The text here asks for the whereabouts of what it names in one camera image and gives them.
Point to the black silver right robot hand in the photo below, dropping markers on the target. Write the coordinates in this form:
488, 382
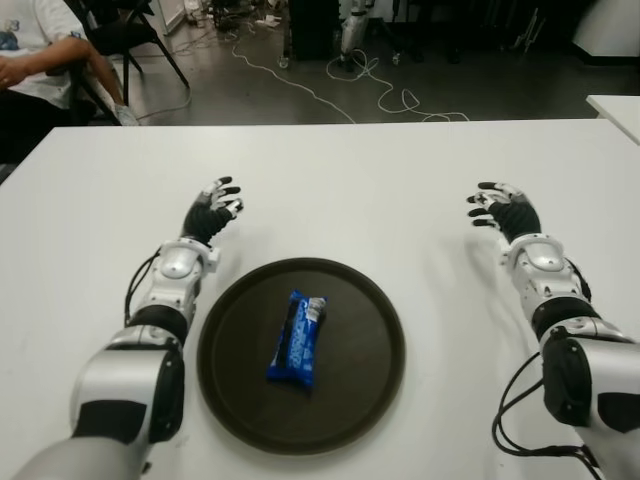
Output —
517, 215

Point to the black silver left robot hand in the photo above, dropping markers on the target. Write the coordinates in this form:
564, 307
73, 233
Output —
206, 220

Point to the blue Oreo cookie packet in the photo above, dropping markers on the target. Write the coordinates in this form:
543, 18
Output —
300, 345

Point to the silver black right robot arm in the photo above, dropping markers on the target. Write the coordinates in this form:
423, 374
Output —
542, 260

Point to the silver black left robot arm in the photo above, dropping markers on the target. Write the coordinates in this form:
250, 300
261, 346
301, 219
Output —
165, 265

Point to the white side table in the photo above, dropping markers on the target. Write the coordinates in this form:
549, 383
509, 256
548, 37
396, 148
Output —
622, 112

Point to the bare leg with white shoe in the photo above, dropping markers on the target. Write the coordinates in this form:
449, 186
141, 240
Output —
105, 75

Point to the folded metal stand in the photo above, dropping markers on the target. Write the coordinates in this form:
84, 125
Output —
527, 35

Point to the black wheeled rack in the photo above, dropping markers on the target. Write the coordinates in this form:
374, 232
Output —
397, 59

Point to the black folding chair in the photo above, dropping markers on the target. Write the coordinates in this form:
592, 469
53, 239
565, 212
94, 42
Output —
135, 35

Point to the round dark brown tray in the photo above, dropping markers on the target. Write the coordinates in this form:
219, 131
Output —
360, 350

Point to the white board panel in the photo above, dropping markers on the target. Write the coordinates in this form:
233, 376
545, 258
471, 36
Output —
612, 30

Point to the white cabinet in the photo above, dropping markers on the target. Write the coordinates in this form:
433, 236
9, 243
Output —
170, 15

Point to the black cabinet on casters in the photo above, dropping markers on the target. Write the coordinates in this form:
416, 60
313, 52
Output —
312, 30

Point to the seated person in white shirt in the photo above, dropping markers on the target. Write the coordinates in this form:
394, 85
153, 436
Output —
30, 50

